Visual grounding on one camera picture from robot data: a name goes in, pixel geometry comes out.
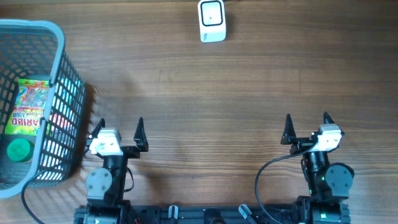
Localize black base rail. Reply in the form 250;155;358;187
74;197;351;224

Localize green lid jar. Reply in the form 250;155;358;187
7;138;34;162

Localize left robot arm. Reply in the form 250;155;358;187
73;118;149;224

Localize grey plastic mesh basket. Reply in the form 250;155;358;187
1;19;86;198

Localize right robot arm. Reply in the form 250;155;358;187
280;112;354;224

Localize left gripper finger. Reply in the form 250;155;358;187
90;118;105;139
134;117;148;151

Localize green Haribo candy bag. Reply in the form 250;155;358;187
5;78;49;136

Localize white barcode scanner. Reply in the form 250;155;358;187
197;0;226;43

